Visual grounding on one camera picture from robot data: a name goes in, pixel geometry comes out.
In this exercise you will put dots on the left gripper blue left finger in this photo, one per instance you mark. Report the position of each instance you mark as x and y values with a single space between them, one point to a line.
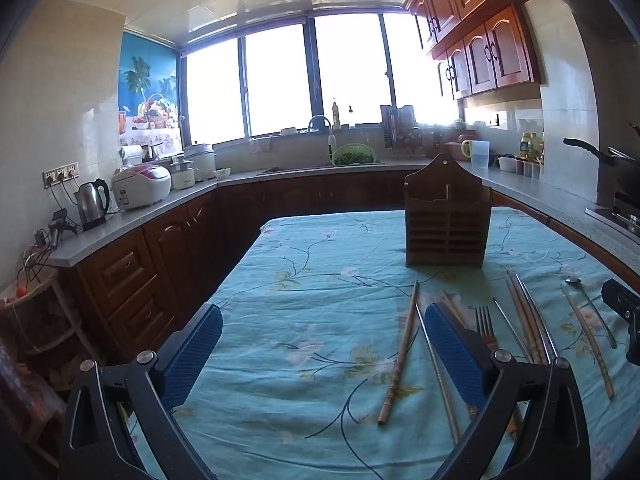
97 443

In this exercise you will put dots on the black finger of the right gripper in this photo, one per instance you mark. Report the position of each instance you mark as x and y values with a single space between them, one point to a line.
624 302

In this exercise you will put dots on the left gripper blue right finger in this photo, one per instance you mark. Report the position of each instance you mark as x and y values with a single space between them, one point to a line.
553 441

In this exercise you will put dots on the patterned wooden chopstick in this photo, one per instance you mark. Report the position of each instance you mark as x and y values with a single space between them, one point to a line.
595 349

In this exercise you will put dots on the dark patterned chopstick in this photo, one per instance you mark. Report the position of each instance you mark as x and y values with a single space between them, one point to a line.
528 324
546 339

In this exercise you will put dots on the steel fork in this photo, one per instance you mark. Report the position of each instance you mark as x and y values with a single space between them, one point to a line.
485 329

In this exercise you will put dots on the light bamboo chopstick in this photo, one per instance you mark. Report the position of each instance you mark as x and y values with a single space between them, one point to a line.
515 421

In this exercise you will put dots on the kitchen faucet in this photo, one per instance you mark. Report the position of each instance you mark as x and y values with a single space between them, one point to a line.
321 124

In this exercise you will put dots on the steel spoon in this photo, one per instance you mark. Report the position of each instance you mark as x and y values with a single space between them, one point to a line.
577 283

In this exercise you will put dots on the gas stove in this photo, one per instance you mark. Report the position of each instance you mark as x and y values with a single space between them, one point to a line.
622 216

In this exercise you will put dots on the wooden side shelf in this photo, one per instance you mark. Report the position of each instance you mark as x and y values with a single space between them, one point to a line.
42 346

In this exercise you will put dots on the black wok pan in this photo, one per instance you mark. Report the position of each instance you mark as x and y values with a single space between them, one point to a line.
626 169

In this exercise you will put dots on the oil bottle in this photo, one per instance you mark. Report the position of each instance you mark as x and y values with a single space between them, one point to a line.
531 147

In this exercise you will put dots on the wooden utensil holder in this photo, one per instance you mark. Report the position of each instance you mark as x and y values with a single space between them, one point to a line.
447 212

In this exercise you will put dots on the teal floral tablecloth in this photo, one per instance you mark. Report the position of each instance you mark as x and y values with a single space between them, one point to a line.
313 318

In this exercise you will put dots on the electric kettle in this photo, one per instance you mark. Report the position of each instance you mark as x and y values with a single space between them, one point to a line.
93 199

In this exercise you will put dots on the white pink rice cooker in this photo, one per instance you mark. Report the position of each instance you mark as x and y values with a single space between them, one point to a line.
140 186

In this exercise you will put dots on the knife rack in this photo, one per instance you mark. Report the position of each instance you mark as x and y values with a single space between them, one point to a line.
401 131

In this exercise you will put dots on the small steel cooker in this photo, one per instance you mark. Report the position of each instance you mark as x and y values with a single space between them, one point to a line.
182 173

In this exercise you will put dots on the white cooker pot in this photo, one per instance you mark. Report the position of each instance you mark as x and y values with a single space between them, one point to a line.
203 161

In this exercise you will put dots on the green colander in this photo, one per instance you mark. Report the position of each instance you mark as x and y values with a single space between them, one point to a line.
354 154

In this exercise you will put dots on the upper wooden cabinets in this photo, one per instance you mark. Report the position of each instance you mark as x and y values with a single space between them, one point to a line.
477 45

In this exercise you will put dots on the fruit poster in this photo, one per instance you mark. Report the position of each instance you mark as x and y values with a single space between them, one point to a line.
148 105

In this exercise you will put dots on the wall power strip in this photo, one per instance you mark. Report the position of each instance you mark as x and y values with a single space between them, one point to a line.
58 175

